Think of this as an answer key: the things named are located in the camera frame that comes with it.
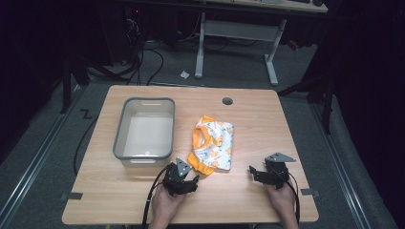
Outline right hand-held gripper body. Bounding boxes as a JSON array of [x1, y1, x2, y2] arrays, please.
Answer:
[[253, 152, 297, 190]]

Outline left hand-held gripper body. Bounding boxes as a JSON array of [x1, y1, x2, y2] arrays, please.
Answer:
[[161, 156, 198, 197]]

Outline orange patterned baby garment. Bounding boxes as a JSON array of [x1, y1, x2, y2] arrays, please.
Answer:
[[186, 114, 235, 177]]

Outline white plastic bin grey rim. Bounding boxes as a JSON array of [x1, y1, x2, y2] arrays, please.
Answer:
[[112, 96, 177, 168]]

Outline person's left hand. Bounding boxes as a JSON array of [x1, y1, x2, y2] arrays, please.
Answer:
[[151, 183, 187, 225]]

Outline person's right hand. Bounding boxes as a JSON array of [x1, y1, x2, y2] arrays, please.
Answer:
[[265, 180, 297, 223]]

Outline black metal stand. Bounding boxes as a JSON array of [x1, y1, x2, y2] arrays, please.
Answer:
[[277, 63, 338, 135]]

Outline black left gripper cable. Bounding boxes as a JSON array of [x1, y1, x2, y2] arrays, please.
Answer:
[[140, 164, 173, 229]]

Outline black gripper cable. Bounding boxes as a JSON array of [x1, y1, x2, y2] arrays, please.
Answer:
[[140, 164, 173, 229], [270, 168, 302, 225]]

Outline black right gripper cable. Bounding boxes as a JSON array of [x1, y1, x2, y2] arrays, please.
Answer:
[[270, 168, 302, 225]]

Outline black floor cables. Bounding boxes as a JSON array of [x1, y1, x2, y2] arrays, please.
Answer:
[[123, 12, 165, 87]]

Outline white metal desk frame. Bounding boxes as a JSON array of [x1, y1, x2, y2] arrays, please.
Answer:
[[194, 11, 288, 87]]

